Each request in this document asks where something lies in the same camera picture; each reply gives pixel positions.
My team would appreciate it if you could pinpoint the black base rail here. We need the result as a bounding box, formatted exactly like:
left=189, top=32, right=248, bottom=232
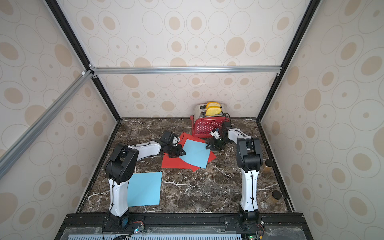
left=55, top=213, right=313, bottom=240

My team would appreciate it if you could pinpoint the yellow toast slice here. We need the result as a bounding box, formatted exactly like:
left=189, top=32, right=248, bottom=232
left=206, top=102, right=222, bottom=109
left=205, top=106, right=222, bottom=116

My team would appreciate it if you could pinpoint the light blue paper sheet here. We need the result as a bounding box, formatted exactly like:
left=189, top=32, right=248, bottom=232
left=127, top=172, right=162, bottom=207

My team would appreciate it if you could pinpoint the yellow toast slice rear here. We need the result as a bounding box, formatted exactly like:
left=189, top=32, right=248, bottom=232
left=206, top=102, right=222, bottom=109

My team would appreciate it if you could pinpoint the diagonal aluminium frame bar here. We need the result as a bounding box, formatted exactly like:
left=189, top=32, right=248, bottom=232
left=1, top=70, right=93, bottom=177

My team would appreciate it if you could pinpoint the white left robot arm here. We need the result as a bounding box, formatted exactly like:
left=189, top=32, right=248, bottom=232
left=105, top=141, right=186, bottom=229

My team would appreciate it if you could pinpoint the horizontal aluminium frame bar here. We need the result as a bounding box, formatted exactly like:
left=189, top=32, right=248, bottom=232
left=93, top=66, right=282, bottom=75

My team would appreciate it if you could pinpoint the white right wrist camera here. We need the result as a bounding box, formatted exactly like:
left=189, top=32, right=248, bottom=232
left=210, top=122, right=232, bottom=140

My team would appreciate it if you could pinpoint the jar with black lid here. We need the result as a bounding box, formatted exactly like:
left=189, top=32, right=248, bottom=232
left=261, top=159, right=273, bottom=174
left=266, top=190, right=282, bottom=206

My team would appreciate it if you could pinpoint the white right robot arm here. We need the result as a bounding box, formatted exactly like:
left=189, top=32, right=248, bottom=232
left=206, top=128, right=263, bottom=223

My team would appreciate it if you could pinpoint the yellow toast slice front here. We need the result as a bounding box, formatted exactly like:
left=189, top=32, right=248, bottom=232
left=205, top=106, right=222, bottom=116

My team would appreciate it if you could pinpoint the jar with black lid near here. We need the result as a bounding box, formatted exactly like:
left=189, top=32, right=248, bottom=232
left=266, top=190, right=282, bottom=206

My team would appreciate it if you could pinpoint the jar with black lid far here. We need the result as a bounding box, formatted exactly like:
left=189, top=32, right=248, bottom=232
left=261, top=159, right=273, bottom=174

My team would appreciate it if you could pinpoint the red polka dot toaster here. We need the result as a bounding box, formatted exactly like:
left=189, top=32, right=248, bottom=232
left=190, top=103, right=230, bottom=138

